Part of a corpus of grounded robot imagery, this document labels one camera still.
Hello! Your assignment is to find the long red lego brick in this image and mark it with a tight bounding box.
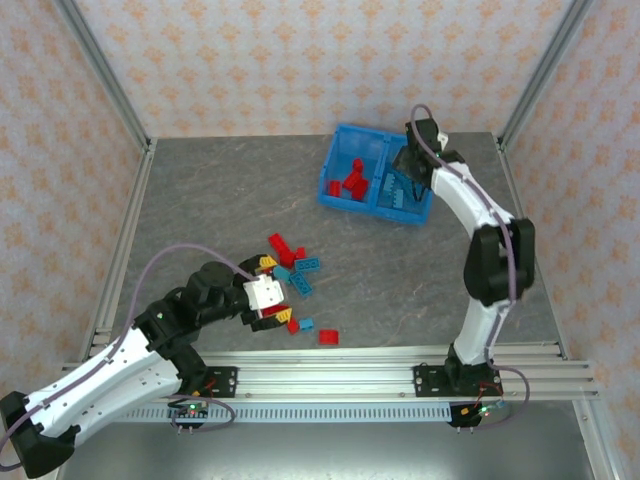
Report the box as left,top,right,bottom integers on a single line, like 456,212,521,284
268,233,297,268

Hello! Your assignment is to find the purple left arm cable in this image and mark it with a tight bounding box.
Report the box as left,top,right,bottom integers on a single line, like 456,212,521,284
0,242,257,470

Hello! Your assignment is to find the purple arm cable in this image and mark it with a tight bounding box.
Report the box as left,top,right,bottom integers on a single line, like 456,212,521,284
0,242,257,470
409,103,532,432

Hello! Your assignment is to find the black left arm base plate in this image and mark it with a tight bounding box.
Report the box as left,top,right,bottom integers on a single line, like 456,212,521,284
146,365,239,399

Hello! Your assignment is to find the aluminium cross rail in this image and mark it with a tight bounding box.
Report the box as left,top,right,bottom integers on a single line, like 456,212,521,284
59,343,601,403

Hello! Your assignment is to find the aluminium side rail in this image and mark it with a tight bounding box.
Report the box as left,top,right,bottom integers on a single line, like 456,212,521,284
78,138,158,362
494,133,570,360

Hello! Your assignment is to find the grey slotted cable duct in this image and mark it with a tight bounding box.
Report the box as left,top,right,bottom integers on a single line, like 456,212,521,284
117,404,452,425

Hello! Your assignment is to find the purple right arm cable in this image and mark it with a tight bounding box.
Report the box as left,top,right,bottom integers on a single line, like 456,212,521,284
409,103,532,432

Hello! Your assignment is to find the aluminium corner post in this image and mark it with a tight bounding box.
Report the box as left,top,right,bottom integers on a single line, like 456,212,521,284
498,0,597,147
51,0,153,152

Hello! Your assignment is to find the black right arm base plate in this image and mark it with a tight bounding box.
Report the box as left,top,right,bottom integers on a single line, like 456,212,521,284
412,364,502,399

